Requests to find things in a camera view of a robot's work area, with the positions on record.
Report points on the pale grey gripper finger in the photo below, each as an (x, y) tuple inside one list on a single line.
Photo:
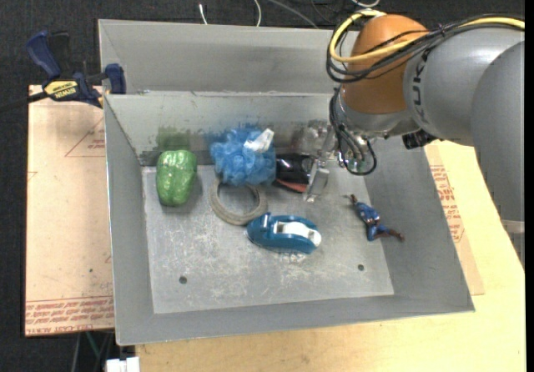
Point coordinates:
[(310, 189), (323, 180)]

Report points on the black and red packet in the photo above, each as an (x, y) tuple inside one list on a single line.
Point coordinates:
[(292, 172)]

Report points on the blue tape dispenser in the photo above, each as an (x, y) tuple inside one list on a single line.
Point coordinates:
[(279, 234)]

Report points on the blue toy action figure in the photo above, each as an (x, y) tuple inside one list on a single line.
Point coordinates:
[(370, 218)]

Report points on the blue mesh bath sponge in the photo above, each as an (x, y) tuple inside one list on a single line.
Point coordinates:
[(242, 159)]

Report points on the grey metal bin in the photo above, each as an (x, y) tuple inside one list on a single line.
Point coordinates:
[(233, 278)]

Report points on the green toy bell pepper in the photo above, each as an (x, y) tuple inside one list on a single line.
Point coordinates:
[(176, 178)]

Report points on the brown cardboard board red print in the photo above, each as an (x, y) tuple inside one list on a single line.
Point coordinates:
[(67, 212)]

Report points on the black cylinder on white bracket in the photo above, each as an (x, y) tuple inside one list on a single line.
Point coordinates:
[(417, 140)]

